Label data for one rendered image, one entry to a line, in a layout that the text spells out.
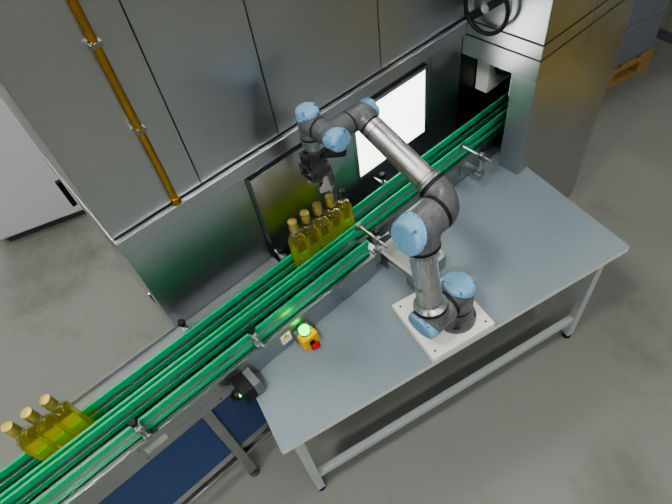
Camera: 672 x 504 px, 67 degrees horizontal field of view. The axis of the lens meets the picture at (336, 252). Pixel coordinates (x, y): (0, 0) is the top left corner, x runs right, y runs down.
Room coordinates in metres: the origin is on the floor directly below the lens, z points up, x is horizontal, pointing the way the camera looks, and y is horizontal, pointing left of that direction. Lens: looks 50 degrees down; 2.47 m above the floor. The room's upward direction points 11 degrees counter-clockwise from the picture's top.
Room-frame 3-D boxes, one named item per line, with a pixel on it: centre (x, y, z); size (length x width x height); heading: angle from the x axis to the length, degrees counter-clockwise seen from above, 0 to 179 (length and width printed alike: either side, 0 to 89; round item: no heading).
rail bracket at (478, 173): (1.65, -0.69, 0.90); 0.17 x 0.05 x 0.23; 33
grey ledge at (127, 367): (1.07, 0.63, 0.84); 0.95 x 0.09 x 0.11; 123
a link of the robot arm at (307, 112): (1.34, 0.00, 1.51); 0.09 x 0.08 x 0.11; 34
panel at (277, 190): (1.60, -0.13, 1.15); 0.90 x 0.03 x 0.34; 123
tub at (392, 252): (1.28, -0.30, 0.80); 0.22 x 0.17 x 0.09; 33
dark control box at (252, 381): (0.86, 0.41, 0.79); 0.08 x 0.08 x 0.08; 33
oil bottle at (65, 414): (0.75, 0.92, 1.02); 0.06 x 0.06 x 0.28; 33
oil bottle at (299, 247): (1.27, 0.13, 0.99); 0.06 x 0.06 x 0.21; 34
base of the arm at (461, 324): (0.98, -0.40, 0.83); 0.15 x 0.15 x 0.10
